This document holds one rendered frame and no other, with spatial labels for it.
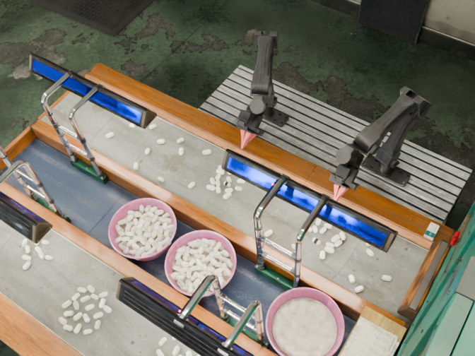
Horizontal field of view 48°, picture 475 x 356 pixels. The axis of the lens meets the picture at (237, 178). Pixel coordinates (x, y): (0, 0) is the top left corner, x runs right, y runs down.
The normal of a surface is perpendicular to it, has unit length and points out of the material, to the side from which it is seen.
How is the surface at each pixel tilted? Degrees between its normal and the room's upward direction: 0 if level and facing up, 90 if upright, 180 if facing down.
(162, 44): 0
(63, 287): 0
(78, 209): 0
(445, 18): 88
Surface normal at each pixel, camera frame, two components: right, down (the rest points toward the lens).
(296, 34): -0.07, -0.56
